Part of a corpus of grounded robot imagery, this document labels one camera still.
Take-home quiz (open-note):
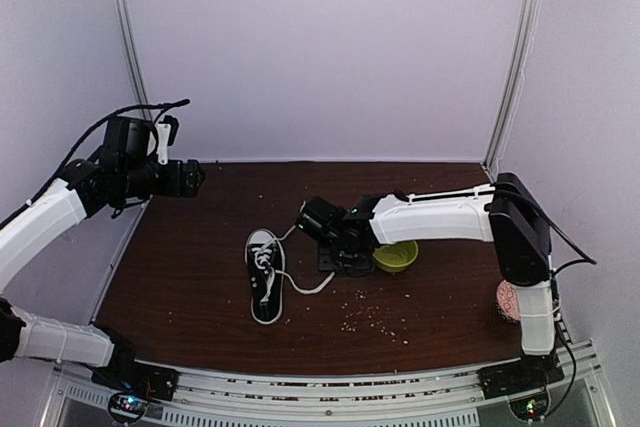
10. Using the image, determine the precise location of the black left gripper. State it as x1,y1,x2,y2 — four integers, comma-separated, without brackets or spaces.
120,158,205,198

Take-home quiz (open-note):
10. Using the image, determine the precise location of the white shoelace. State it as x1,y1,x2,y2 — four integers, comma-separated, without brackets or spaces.
248,225,335,304

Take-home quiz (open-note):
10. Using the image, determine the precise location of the black white canvas sneaker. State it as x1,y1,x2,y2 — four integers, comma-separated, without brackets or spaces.
244,229,286,325

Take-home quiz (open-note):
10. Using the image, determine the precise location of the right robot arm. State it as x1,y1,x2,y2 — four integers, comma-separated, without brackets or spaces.
296,173,557,389

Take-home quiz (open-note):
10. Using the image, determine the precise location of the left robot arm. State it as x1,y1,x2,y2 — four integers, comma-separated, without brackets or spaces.
1,114,205,395

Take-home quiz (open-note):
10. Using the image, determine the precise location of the lime green bowl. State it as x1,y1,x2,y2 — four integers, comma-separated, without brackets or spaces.
373,241,419,274

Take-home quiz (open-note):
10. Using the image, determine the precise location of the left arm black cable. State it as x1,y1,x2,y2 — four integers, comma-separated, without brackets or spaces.
24,98,191,208

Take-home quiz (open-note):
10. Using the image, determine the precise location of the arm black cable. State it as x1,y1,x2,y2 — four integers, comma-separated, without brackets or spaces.
24,98,191,208
492,181,599,398

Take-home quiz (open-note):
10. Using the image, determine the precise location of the front aluminium rail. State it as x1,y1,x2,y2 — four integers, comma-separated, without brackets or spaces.
42,339,614,427

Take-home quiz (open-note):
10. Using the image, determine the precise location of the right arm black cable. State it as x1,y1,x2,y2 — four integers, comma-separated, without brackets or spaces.
492,181,599,398

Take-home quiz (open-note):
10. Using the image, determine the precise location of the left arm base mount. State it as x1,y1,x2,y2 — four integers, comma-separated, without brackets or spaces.
89,362,179,425

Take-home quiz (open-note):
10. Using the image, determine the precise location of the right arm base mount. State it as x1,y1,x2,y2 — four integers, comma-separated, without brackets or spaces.
478,354,565,423

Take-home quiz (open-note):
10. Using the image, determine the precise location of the left aluminium frame post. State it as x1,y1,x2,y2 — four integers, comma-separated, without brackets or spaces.
113,0,148,104

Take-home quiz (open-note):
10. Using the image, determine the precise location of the aluminium frame post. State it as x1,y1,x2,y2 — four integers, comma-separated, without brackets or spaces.
483,0,540,180
113,0,148,104

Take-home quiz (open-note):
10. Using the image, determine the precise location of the right aluminium frame post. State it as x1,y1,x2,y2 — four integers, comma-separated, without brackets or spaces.
483,0,540,180

